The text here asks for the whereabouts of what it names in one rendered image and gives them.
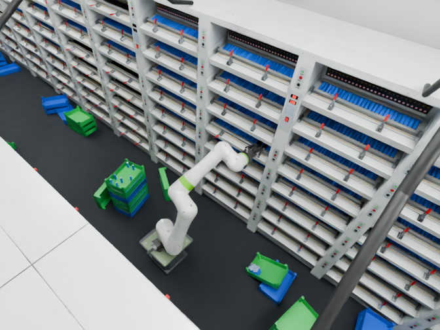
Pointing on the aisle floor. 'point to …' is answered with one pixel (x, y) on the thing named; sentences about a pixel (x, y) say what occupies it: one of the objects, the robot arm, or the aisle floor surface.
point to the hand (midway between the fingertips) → (260, 145)
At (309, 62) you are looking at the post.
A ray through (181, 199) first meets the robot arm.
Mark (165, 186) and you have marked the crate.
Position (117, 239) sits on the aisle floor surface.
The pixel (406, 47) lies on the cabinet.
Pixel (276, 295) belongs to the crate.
